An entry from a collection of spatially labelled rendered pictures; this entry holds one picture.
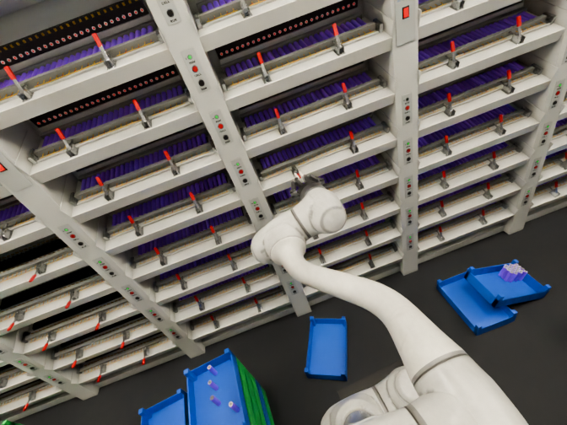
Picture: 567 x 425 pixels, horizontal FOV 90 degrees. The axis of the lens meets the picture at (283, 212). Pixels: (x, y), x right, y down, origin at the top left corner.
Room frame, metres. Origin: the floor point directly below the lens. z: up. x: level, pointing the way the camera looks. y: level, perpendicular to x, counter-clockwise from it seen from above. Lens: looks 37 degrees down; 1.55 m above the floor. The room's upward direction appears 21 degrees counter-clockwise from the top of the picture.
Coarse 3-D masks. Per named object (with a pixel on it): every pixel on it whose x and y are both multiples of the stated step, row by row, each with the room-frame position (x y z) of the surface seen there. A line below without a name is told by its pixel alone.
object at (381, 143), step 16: (384, 128) 1.08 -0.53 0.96; (368, 144) 1.05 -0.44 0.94; (384, 144) 1.02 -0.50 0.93; (256, 160) 1.19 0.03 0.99; (320, 160) 1.06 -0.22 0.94; (336, 160) 1.03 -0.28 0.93; (352, 160) 1.03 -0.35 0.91; (256, 176) 1.04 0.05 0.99; (288, 176) 1.04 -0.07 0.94; (272, 192) 1.03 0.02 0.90
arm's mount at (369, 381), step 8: (400, 360) 0.48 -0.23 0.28; (384, 368) 0.48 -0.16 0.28; (392, 368) 0.47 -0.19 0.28; (368, 376) 0.47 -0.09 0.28; (376, 376) 0.46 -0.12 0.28; (384, 376) 0.45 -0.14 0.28; (352, 384) 0.46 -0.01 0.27; (360, 384) 0.45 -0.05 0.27; (368, 384) 0.44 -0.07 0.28; (344, 392) 0.45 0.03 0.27; (352, 392) 0.44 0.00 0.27
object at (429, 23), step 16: (432, 0) 1.10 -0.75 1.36; (448, 0) 1.09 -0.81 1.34; (464, 0) 1.07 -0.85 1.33; (480, 0) 1.04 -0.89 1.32; (496, 0) 1.03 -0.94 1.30; (512, 0) 1.04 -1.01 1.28; (432, 16) 1.05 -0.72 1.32; (448, 16) 1.02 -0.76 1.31; (464, 16) 1.03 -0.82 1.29; (432, 32) 1.03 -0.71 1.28
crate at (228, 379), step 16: (224, 352) 0.66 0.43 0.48; (224, 368) 0.64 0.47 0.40; (192, 384) 0.62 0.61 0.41; (224, 384) 0.58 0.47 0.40; (240, 384) 0.56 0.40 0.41; (192, 400) 0.56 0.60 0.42; (208, 400) 0.54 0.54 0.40; (224, 400) 0.52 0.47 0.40; (240, 400) 0.48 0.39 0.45; (192, 416) 0.50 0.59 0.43; (208, 416) 0.49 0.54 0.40; (224, 416) 0.47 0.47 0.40; (240, 416) 0.45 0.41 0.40
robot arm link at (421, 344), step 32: (288, 224) 0.60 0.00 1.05; (256, 256) 0.59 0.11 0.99; (288, 256) 0.52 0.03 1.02; (320, 288) 0.40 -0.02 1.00; (352, 288) 0.35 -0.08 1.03; (384, 288) 0.32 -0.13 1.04; (384, 320) 0.27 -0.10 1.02; (416, 320) 0.24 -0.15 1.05; (416, 352) 0.19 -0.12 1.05; (448, 352) 0.17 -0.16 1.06
